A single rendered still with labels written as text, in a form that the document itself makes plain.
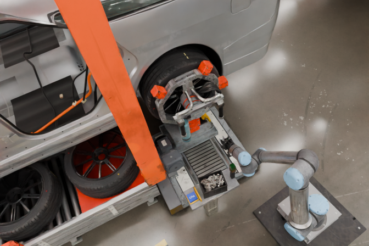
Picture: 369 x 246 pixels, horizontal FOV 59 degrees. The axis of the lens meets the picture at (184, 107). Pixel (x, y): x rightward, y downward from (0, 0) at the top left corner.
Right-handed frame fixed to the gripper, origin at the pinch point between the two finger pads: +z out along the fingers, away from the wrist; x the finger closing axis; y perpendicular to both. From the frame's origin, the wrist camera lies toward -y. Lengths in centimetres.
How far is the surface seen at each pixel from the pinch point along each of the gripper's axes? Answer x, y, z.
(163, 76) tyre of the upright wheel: 18, 62, 22
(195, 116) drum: 8.8, 23.4, 13.3
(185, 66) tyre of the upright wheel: 0, 63, 19
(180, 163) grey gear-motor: 32.0, -23.2, 30.5
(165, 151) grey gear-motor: 38, -13, 44
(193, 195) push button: 40.1, -26.9, -7.8
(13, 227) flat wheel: 172, -1, 41
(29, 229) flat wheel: 164, -10, 40
